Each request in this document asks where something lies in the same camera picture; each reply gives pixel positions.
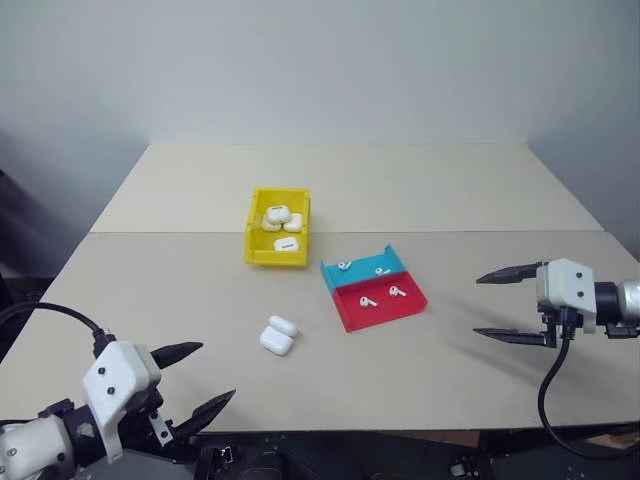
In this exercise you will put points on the black bracket with white clip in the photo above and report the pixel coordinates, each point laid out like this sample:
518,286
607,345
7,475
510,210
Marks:
217,462
467,467

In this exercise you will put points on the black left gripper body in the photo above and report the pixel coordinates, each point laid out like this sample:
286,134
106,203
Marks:
142,425

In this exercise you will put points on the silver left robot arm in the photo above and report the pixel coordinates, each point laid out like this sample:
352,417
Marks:
30,445

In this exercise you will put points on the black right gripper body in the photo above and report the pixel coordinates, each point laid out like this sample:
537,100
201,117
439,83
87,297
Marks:
550,332

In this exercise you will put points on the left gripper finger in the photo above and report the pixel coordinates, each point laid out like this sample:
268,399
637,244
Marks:
175,352
210,412

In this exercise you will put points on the blue plastic tray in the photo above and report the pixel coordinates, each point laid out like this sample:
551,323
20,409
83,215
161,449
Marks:
360,276

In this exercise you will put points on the yellow plastic bin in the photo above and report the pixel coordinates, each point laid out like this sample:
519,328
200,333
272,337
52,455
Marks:
272,258

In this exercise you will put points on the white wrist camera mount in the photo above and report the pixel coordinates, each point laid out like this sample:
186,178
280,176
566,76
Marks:
117,372
565,287

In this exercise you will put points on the white earbud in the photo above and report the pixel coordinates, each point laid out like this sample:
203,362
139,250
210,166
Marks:
366,301
344,265
382,271
396,291

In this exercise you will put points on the red plastic tray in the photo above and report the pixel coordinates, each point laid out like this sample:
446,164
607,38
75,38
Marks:
385,311

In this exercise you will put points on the white earbud case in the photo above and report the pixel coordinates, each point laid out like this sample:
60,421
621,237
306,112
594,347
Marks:
276,342

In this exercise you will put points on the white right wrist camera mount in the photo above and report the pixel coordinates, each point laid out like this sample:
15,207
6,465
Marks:
565,287

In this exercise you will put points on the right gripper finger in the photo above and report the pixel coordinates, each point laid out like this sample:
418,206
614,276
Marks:
515,274
515,337

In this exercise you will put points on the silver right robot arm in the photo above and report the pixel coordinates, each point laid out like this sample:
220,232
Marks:
630,300

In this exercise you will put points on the dark rounded shape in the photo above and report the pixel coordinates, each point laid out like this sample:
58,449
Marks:
272,467

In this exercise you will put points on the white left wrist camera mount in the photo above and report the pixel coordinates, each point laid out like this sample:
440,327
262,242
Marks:
117,372

